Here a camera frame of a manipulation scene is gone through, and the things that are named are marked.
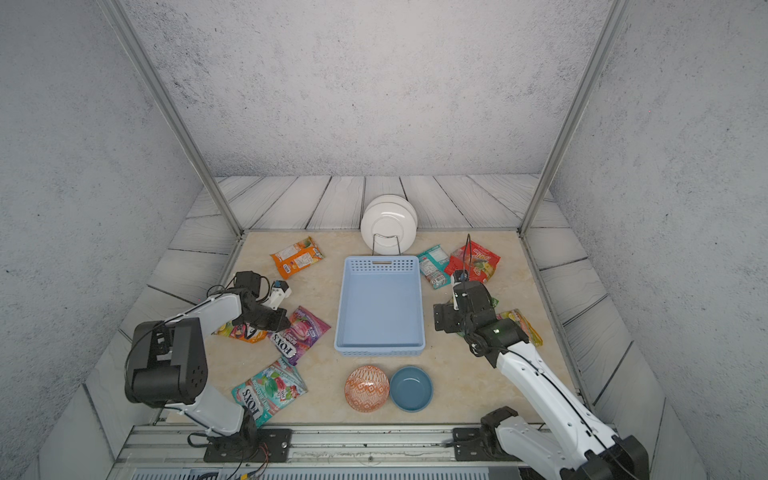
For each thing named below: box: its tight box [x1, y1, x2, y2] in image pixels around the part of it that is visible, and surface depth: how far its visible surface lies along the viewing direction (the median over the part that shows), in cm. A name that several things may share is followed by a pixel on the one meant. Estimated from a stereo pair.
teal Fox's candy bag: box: [232, 357, 308, 428], surface depth 82 cm
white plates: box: [360, 194, 418, 256], surface depth 107 cm
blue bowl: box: [390, 366, 433, 413], surface depth 83 cm
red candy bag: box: [444, 241, 501, 283], surface depth 107 cm
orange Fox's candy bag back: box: [270, 236, 325, 280], surface depth 113 cm
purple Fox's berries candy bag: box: [267, 305, 331, 366], surface depth 92 cm
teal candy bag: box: [417, 244, 452, 291], surface depth 109 cm
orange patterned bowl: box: [344, 365, 390, 413], surface depth 82 cm
